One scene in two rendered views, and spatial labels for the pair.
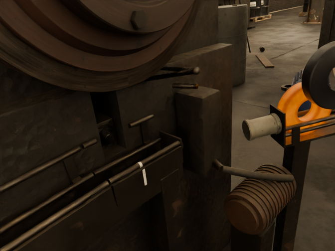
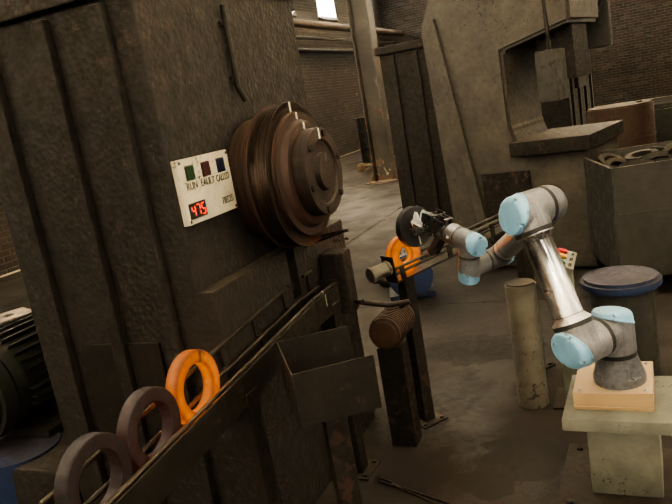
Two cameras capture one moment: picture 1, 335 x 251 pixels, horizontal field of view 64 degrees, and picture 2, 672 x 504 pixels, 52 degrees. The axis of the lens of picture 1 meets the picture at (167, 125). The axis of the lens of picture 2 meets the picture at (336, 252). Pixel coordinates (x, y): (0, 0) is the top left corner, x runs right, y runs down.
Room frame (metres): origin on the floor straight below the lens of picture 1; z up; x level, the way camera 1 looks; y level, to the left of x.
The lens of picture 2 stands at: (-1.60, 0.91, 1.31)
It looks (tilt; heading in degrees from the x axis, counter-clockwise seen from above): 12 degrees down; 336
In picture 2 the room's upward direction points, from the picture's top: 10 degrees counter-clockwise
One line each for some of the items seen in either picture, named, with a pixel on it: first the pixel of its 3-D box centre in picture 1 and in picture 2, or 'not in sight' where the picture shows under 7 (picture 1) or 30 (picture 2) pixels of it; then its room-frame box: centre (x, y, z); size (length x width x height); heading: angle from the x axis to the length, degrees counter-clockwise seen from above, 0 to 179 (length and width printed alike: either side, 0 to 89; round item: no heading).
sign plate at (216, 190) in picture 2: not in sight; (206, 186); (0.35, 0.41, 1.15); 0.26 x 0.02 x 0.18; 131
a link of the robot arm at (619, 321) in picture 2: not in sight; (612, 329); (-0.15, -0.59, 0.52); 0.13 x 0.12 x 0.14; 92
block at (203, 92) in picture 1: (198, 131); (338, 281); (0.66, -0.08, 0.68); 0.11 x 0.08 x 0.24; 41
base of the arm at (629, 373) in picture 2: not in sight; (618, 364); (-0.15, -0.60, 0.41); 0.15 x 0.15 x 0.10
